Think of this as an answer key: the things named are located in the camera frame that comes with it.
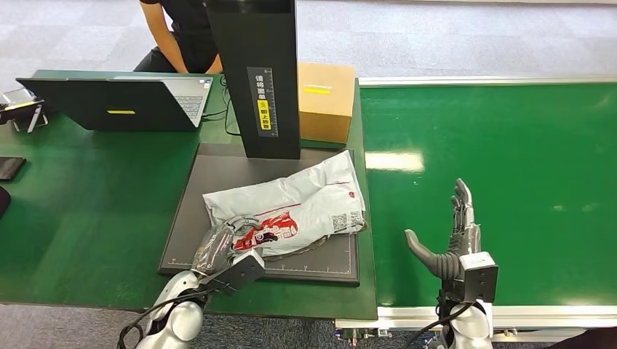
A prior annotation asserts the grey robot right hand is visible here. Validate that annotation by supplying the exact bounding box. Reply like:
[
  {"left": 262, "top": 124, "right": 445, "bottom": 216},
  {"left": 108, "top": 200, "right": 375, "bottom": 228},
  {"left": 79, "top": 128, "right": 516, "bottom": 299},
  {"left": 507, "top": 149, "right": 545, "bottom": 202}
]
[{"left": 404, "top": 178, "right": 482, "bottom": 281}]

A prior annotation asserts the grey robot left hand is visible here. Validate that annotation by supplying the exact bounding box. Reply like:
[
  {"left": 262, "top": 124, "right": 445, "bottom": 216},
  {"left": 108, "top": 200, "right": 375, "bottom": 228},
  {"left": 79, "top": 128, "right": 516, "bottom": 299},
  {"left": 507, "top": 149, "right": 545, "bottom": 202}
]
[{"left": 191, "top": 215, "right": 261, "bottom": 276}]

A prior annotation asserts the white plastic mailer package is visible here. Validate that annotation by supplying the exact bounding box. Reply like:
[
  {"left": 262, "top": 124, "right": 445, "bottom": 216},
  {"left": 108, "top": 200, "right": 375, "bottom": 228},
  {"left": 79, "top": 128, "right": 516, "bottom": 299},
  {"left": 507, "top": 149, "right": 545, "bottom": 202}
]
[{"left": 202, "top": 150, "right": 368, "bottom": 259}]

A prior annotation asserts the green conveyor belt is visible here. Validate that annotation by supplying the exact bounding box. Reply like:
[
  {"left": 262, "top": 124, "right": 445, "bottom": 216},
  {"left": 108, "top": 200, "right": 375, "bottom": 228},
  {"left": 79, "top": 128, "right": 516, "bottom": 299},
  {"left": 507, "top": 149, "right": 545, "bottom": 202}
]
[{"left": 335, "top": 76, "right": 617, "bottom": 344}]

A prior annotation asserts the black scanning machine with column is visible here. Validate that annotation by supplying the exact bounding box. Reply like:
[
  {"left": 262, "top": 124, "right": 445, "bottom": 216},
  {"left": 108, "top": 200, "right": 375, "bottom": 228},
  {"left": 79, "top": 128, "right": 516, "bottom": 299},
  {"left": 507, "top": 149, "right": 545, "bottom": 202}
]
[{"left": 158, "top": 0, "right": 362, "bottom": 286}]

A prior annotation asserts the brown cardboard box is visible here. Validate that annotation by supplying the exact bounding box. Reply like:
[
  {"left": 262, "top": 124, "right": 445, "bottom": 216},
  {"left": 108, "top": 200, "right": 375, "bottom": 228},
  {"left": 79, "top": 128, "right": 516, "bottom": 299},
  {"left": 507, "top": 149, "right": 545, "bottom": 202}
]
[{"left": 297, "top": 63, "right": 357, "bottom": 145}]

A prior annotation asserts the dark laptop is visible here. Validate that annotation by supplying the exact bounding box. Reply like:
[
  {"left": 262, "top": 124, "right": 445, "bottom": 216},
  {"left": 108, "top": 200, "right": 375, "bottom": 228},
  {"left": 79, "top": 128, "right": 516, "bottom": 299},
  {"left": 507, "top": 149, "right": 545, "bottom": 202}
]
[{"left": 15, "top": 76, "right": 214, "bottom": 132}]

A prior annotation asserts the black rounded object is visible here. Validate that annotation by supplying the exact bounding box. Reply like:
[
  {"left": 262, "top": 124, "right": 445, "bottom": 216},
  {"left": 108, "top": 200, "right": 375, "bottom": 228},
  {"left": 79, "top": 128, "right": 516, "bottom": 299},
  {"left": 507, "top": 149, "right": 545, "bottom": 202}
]
[{"left": 0, "top": 185, "right": 12, "bottom": 222}]

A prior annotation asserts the person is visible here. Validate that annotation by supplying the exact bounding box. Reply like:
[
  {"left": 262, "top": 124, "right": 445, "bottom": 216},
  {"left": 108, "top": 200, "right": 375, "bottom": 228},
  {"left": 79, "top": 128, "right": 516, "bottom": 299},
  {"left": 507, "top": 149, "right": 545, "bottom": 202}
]
[{"left": 134, "top": 0, "right": 223, "bottom": 75}]

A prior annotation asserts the flat black phone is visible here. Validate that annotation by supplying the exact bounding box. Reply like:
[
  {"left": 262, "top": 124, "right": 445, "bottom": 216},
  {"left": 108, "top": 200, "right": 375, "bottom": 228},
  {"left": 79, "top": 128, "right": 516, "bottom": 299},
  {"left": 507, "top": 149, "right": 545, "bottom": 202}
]
[{"left": 0, "top": 156, "right": 28, "bottom": 182}]

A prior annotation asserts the device on small stand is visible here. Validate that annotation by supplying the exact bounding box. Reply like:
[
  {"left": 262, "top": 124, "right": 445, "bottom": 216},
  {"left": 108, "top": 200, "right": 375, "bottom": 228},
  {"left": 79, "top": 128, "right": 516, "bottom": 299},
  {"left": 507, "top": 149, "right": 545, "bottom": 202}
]
[{"left": 0, "top": 88, "right": 49, "bottom": 134}]

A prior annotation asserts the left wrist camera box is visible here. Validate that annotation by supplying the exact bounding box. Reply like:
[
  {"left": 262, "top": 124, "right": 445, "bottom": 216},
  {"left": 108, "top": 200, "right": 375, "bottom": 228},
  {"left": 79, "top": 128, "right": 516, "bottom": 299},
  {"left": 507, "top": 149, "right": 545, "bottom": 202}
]
[{"left": 199, "top": 249, "right": 266, "bottom": 296}]

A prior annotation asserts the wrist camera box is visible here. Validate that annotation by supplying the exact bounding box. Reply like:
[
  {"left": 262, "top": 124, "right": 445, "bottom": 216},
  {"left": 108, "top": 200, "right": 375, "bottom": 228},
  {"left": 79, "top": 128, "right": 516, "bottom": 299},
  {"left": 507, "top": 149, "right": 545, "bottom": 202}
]
[
  {"left": 199, "top": 249, "right": 266, "bottom": 296},
  {"left": 441, "top": 251, "right": 499, "bottom": 305}
]

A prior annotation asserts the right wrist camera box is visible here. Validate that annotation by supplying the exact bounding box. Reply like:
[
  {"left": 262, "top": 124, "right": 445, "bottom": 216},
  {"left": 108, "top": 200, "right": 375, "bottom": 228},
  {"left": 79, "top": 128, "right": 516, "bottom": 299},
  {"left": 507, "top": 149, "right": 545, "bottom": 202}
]
[{"left": 441, "top": 251, "right": 499, "bottom": 305}]

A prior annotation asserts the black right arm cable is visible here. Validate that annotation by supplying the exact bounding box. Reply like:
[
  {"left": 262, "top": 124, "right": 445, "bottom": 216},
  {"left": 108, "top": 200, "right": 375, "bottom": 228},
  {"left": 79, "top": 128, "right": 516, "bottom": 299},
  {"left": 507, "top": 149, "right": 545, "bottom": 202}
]
[{"left": 402, "top": 300, "right": 476, "bottom": 349}]

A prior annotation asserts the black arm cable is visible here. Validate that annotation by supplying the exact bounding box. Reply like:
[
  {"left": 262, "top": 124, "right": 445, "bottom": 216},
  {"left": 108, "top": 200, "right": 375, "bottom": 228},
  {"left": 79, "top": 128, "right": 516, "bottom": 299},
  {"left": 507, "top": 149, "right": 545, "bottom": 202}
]
[
  {"left": 116, "top": 286, "right": 213, "bottom": 349},
  {"left": 402, "top": 300, "right": 476, "bottom": 349}
]

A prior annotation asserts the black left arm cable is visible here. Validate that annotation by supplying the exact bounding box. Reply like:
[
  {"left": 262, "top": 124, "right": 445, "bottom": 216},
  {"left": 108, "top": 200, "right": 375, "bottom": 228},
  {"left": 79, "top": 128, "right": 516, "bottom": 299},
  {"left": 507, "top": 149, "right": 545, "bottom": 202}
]
[{"left": 116, "top": 286, "right": 213, "bottom": 349}]

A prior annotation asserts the black machine power cable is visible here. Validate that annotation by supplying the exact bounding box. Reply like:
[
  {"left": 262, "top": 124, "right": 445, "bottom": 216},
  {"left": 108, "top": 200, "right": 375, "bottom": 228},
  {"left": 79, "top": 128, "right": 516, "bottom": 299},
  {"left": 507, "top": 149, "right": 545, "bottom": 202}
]
[{"left": 201, "top": 76, "right": 242, "bottom": 137}]

